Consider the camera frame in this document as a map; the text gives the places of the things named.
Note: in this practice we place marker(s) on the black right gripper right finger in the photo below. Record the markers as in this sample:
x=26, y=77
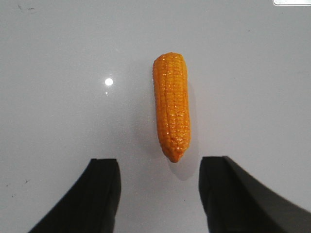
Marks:
x=236, y=202

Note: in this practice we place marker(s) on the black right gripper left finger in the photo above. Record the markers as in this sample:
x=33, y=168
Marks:
x=90, y=206

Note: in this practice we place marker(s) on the orange corn cob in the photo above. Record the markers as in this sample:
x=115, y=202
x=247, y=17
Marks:
x=170, y=78

